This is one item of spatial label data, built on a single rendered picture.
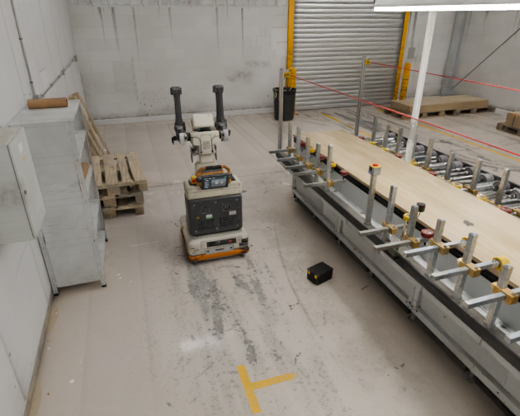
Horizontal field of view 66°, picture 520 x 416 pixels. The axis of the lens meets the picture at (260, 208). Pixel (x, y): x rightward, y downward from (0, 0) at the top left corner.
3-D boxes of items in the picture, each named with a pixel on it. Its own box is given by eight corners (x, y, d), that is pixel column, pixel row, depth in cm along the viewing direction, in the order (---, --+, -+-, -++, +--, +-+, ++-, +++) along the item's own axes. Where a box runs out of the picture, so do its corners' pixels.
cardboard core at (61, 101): (26, 100, 332) (65, 98, 341) (28, 98, 339) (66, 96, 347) (28, 110, 336) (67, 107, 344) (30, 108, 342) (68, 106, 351)
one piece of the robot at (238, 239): (242, 243, 404) (241, 236, 400) (200, 249, 393) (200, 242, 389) (241, 242, 406) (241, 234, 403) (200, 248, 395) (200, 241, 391)
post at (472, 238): (455, 302, 245) (474, 234, 224) (451, 299, 248) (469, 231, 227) (460, 301, 246) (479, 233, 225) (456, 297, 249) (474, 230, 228)
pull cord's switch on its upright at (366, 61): (356, 145, 531) (366, 57, 483) (351, 142, 544) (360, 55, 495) (362, 144, 533) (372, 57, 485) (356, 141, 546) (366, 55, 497)
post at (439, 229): (427, 283, 267) (441, 219, 246) (423, 280, 270) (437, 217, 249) (431, 282, 268) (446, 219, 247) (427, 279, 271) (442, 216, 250)
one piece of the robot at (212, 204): (243, 239, 413) (242, 163, 376) (191, 248, 398) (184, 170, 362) (235, 225, 441) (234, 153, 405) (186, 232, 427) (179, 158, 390)
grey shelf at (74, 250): (54, 296, 357) (5, 125, 289) (64, 246, 434) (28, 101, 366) (106, 286, 370) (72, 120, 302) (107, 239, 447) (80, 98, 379)
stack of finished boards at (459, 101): (487, 106, 1019) (489, 99, 1011) (409, 113, 945) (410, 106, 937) (464, 101, 1083) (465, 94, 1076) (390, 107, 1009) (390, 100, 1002)
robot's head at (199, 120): (215, 125, 392) (212, 111, 396) (193, 127, 387) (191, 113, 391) (213, 132, 406) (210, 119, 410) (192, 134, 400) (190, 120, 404)
